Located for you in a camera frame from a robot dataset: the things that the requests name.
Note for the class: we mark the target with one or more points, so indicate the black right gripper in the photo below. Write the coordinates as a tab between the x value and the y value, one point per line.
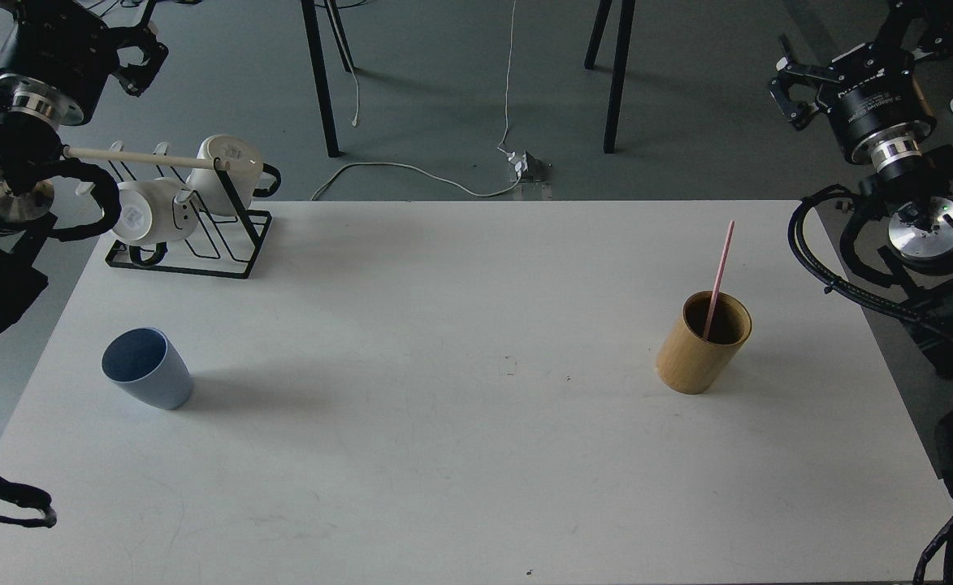
870	97

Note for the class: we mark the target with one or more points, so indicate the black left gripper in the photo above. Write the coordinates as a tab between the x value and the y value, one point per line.
66	46

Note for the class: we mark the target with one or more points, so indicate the blue plastic cup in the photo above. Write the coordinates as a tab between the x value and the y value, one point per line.
145	364

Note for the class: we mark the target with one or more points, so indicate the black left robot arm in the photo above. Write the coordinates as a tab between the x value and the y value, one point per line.
44	193

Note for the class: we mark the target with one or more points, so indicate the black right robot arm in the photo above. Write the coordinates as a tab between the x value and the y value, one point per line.
900	230

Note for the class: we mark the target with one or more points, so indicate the white mug rear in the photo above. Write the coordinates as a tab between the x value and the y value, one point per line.
250	176

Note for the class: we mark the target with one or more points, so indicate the white mug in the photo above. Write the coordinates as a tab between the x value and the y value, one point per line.
154	214
250	176

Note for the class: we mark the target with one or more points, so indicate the white mug front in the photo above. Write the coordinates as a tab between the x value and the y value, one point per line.
154	214

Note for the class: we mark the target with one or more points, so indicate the black table leg left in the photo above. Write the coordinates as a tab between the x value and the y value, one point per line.
322	90

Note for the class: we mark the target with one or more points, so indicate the black table leg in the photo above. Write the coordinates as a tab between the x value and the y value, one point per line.
618	77
322	90

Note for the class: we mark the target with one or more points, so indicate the black table leg right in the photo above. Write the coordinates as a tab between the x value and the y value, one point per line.
618	77

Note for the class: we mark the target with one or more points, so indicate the floor power socket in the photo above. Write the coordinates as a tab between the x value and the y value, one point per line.
526	168

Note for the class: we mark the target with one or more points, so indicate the bamboo cylindrical holder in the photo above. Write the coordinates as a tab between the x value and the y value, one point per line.
702	342

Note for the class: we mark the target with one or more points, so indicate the black wire mug rack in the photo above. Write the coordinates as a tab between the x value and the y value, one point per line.
221	246

